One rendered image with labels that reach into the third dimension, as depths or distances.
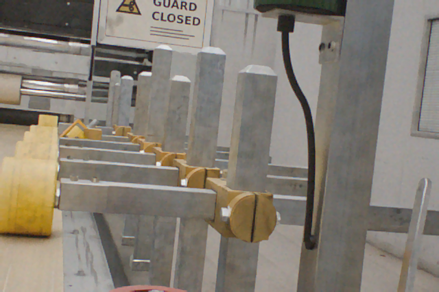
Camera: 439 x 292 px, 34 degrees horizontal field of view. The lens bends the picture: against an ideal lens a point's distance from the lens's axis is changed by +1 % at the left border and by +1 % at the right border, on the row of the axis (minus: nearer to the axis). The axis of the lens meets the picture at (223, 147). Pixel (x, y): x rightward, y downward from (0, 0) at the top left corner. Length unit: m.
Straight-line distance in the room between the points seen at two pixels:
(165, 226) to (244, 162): 0.53
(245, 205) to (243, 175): 0.04
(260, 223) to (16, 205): 0.24
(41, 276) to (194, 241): 0.42
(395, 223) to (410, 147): 5.15
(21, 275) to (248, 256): 0.25
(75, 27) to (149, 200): 2.31
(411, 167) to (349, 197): 5.45
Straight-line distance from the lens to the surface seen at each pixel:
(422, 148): 5.84
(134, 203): 0.76
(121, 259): 1.60
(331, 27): 0.51
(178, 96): 1.23
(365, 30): 0.51
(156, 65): 1.47
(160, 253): 1.25
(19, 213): 0.74
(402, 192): 6.06
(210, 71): 0.98
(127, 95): 2.22
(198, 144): 0.98
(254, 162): 0.74
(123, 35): 3.01
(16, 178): 0.74
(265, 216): 0.72
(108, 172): 1.01
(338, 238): 0.51
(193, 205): 0.77
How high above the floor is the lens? 1.05
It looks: 3 degrees down
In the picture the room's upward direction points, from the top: 6 degrees clockwise
